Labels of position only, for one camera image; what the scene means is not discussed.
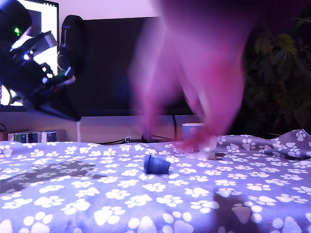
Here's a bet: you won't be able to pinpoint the dark blue coffee capsule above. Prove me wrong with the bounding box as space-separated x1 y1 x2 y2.
143 154 171 174

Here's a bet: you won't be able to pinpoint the person's hand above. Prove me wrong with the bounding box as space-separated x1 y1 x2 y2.
131 14 251 152

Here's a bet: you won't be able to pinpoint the black Huawei monitor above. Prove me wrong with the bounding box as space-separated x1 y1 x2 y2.
62 16 195 143

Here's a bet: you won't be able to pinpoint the black headphones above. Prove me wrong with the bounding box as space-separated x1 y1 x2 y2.
57 15 85 73

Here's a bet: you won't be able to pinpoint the lit white-screen monitor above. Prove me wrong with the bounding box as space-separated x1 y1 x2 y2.
0 0 60 112

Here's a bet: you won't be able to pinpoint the paw print cloth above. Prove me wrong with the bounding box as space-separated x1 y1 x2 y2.
0 128 311 233

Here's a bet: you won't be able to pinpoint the white mug blue cartoon print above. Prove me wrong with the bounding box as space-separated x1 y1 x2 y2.
182 123 218 160

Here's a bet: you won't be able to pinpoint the green houseplant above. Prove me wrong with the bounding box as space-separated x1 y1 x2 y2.
242 17 311 139

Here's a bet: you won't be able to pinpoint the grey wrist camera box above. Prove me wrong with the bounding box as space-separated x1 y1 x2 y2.
23 31 58 61

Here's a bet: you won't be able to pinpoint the black desk power cable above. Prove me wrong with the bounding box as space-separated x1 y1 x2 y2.
101 137 127 144

